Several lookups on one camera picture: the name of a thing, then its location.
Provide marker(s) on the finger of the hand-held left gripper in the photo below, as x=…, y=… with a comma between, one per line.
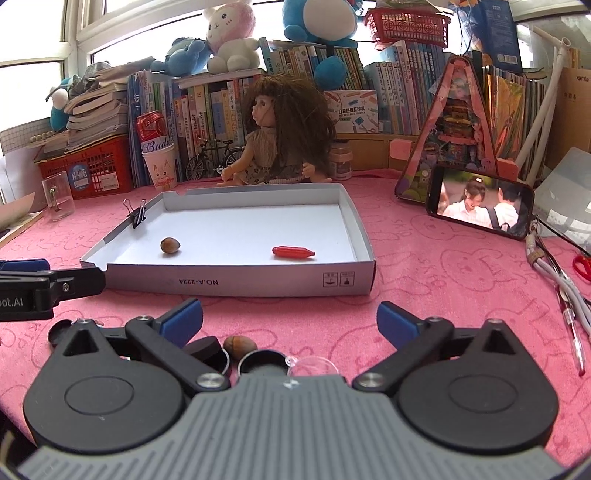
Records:
x=81, y=280
x=23, y=265

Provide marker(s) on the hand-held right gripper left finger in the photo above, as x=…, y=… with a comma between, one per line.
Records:
x=182, y=319

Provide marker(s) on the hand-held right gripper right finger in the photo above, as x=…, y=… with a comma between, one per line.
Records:
x=397, y=323

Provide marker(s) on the black round cap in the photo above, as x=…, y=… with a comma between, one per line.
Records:
x=57, y=332
x=205, y=350

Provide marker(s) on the black round lid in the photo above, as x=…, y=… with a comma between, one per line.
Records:
x=263, y=362

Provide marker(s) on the white cardboard box tray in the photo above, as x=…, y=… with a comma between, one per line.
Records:
x=249, y=230

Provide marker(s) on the pink printed cloth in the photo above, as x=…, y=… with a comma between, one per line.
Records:
x=438, y=277

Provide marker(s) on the brown walnut left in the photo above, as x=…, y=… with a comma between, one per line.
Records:
x=170, y=245

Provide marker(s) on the clear glass cup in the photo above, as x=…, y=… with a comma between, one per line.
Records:
x=57, y=196

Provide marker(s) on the black binder clip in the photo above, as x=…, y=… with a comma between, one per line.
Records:
x=137, y=216

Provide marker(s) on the red plastic crate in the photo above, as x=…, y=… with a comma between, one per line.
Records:
x=87, y=170

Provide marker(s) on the white grid board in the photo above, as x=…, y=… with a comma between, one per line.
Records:
x=23, y=136

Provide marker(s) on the white cat paper cup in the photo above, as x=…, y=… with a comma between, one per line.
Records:
x=160, y=168

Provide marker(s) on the black smartphone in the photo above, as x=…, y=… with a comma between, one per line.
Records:
x=480, y=201

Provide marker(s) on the blue white plush toy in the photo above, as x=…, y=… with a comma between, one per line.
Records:
x=57, y=110

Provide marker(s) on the black miniature bicycle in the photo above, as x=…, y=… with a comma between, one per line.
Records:
x=207, y=161

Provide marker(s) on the red beer can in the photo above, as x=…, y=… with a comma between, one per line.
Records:
x=152, y=129

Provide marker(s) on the small white jar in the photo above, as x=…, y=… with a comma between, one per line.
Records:
x=340, y=161

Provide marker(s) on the stack of worn books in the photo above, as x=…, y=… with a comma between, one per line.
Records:
x=94, y=108

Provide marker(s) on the red pen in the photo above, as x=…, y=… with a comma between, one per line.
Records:
x=571, y=330

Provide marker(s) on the tan wooden box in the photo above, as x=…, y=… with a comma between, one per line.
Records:
x=369, y=150

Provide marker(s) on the row of blue spined books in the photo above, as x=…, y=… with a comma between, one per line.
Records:
x=194, y=124

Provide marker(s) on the brown haired doll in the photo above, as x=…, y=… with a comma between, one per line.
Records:
x=277, y=138

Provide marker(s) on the pink triangular toy house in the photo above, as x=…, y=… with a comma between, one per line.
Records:
x=457, y=124

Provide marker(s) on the translucent plastic folder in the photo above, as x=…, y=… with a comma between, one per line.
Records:
x=568, y=194

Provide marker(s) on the white printed carton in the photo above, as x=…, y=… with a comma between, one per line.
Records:
x=351, y=113

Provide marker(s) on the row of thin picture books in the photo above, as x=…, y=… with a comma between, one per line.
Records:
x=397, y=87

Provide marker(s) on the row of glossy books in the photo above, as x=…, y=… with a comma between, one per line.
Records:
x=508, y=110

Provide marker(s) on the small blue plush toy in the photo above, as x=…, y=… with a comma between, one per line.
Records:
x=184, y=55

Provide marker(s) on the white plastic pipe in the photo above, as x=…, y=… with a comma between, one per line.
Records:
x=540, y=115

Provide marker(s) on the brown cardboard board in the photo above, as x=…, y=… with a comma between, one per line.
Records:
x=575, y=115

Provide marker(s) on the white pink rabbit plush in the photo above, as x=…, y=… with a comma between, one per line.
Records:
x=231, y=32

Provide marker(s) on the red plastic basket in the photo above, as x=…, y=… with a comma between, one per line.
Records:
x=406, y=25

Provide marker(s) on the dark blue carton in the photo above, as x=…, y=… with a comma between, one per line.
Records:
x=501, y=32

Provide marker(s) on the large blue plush toy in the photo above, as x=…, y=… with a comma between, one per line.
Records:
x=318, y=18

